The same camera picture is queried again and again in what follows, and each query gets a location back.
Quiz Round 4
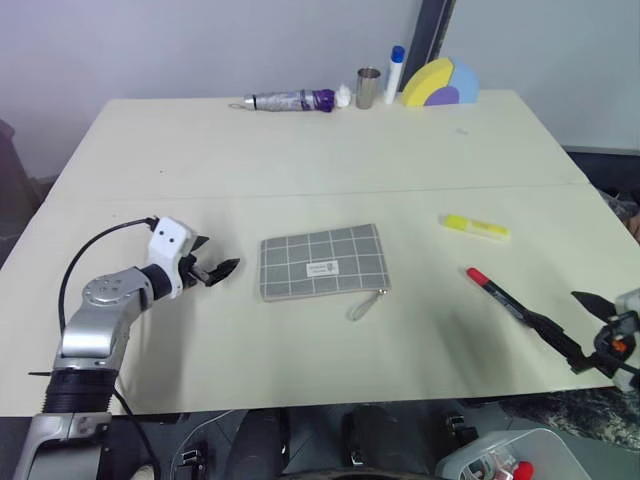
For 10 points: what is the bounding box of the yellow blue purple foam shape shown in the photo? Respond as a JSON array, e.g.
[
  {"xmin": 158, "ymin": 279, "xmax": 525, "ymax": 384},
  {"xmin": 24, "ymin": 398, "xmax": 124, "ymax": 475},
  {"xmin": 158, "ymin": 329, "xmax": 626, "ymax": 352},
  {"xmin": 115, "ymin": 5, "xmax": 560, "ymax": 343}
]
[{"xmin": 400, "ymin": 56, "xmax": 482, "ymax": 109}]

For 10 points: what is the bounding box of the dark chair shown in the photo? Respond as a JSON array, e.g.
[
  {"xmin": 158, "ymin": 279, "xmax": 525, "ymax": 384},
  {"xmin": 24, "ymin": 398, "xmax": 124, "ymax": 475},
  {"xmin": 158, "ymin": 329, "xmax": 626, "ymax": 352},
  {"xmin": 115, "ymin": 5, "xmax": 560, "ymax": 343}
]
[{"xmin": 0, "ymin": 118, "xmax": 45, "ymax": 274}]

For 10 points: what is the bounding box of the metal cup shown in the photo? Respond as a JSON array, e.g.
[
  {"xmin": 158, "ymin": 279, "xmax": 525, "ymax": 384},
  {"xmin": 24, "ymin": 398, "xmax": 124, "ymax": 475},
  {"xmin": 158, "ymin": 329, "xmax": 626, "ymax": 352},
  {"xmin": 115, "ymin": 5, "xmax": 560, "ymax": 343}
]
[{"xmin": 355, "ymin": 67, "xmax": 383, "ymax": 110}]

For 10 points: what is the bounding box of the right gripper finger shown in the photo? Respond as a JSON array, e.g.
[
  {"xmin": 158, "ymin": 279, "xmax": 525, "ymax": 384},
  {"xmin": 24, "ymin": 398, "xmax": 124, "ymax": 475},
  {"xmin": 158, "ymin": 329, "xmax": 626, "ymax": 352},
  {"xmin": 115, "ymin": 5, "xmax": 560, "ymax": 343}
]
[
  {"xmin": 524, "ymin": 309, "xmax": 587, "ymax": 374},
  {"xmin": 570, "ymin": 290, "xmax": 614, "ymax": 322}
]

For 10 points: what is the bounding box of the black table clamp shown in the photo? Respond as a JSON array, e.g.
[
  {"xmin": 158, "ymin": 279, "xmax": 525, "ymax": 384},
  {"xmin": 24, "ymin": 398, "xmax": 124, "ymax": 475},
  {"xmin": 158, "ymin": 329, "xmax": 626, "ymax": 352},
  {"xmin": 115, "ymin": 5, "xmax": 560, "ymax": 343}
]
[{"xmin": 438, "ymin": 410, "xmax": 480, "ymax": 447}]

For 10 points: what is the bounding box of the grey checked pencil pouch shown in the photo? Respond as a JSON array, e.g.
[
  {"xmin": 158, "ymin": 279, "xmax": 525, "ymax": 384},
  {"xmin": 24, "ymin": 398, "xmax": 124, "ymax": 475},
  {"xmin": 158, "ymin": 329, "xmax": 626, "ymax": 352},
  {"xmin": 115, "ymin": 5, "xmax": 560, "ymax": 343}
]
[{"xmin": 258, "ymin": 222, "xmax": 394, "ymax": 323}]

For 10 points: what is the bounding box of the clear plastic storage box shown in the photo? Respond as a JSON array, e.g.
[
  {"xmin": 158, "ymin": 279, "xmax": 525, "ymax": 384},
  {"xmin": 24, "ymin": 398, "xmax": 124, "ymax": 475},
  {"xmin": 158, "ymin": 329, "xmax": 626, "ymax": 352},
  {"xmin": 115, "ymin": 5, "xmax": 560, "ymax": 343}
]
[{"xmin": 433, "ymin": 427, "xmax": 584, "ymax": 480}]

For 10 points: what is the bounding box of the white tube with blue cap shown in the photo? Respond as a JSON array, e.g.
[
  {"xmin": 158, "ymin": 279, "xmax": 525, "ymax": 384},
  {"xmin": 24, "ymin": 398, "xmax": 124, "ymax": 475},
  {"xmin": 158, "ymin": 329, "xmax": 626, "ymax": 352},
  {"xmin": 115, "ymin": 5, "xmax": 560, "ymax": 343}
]
[{"xmin": 383, "ymin": 45, "xmax": 407, "ymax": 106}]

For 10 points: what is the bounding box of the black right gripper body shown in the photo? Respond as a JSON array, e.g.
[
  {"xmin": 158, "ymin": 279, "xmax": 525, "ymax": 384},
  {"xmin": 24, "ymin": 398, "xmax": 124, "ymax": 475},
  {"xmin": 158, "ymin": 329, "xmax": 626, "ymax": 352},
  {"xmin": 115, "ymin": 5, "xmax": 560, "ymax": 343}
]
[{"xmin": 569, "ymin": 311, "xmax": 640, "ymax": 382}]

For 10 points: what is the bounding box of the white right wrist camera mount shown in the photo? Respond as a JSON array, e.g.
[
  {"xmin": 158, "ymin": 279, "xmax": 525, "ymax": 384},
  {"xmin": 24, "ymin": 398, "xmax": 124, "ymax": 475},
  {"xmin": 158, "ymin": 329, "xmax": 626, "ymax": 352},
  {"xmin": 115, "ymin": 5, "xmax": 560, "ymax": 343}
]
[{"xmin": 613, "ymin": 288, "xmax": 640, "ymax": 393}]

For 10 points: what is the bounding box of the yellow highlighter pen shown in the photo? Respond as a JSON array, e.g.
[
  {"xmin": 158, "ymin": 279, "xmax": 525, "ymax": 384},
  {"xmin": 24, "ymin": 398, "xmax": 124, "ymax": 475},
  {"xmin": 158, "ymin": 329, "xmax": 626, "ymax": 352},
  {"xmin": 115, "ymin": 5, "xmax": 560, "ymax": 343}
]
[{"xmin": 439, "ymin": 213, "xmax": 513, "ymax": 244}]

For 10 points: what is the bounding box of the dark rounded shape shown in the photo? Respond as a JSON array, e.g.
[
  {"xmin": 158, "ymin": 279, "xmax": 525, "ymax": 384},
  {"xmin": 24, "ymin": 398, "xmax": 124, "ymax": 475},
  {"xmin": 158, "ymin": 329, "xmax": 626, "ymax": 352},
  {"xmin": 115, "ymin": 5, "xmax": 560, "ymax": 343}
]
[
  {"xmin": 233, "ymin": 408, "xmax": 292, "ymax": 480},
  {"xmin": 341, "ymin": 403, "xmax": 402, "ymax": 467}
]

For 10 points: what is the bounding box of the black marker with red cap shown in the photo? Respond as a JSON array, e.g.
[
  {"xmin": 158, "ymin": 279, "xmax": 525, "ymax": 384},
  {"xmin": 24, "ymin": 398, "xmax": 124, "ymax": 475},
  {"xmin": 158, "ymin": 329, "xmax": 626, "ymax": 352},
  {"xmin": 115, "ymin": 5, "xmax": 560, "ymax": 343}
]
[{"xmin": 465, "ymin": 266, "xmax": 539, "ymax": 326}]

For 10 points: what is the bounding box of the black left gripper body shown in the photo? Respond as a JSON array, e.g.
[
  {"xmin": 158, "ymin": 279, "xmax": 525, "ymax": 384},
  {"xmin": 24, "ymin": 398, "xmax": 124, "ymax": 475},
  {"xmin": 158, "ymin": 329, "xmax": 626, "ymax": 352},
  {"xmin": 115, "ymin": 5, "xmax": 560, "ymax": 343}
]
[{"xmin": 176, "ymin": 252, "xmax": 212, "ymax": 292}]

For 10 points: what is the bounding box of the thin white cable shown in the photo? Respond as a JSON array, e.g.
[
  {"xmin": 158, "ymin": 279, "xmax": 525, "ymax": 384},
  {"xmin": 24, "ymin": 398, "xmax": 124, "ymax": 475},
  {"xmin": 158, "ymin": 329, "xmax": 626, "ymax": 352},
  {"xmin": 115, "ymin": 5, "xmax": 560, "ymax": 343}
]
[{"xmin": 168, "ymin": 409, "xmax": 237, "ymax": 480}]

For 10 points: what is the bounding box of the dark upright panel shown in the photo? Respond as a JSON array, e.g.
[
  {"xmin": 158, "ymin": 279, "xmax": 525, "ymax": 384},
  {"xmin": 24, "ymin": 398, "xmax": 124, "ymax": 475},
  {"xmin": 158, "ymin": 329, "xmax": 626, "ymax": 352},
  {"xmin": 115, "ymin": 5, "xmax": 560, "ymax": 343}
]
[{"xmin": 408, "ymin": 0, "xmax": 455, "ymax": 92}]

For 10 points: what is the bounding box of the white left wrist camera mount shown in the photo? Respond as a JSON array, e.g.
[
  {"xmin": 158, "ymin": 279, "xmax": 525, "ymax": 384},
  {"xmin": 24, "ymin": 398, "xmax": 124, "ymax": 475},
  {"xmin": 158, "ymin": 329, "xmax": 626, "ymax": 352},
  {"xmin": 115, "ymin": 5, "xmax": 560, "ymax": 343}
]
[{"xmin": 147, "ymin": 216, "xmax": 197, "ymax": 302}]

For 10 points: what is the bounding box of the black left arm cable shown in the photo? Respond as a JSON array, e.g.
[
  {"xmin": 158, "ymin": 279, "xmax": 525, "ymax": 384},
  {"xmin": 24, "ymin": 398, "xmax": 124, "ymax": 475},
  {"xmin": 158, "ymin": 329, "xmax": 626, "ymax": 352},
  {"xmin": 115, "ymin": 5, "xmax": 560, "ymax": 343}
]
[{"xmin": 57, "ymin": 216, "xmax": 160, "ymax": 480}]

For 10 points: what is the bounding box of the folded silver purple umbrella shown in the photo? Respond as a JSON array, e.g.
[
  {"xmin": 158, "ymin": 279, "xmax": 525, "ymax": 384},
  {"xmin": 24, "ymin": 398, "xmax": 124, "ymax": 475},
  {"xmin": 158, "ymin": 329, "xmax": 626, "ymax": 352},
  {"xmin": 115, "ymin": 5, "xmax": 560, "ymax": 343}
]
[{"xmin": 228, "ymin": 87, "xmax": 337, "ymax": 115}]

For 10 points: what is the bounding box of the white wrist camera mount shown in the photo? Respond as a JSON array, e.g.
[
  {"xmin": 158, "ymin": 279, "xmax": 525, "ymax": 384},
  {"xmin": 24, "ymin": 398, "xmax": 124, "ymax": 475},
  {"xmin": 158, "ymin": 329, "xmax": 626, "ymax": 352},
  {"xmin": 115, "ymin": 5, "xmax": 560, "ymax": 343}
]
[
  {"xmin": 147, "ymin": 216, "xmax": 197, "ymax": 302},
  {"xmin": 613, "ymin": 288, "xmax": 640, "ymax": 393}
]

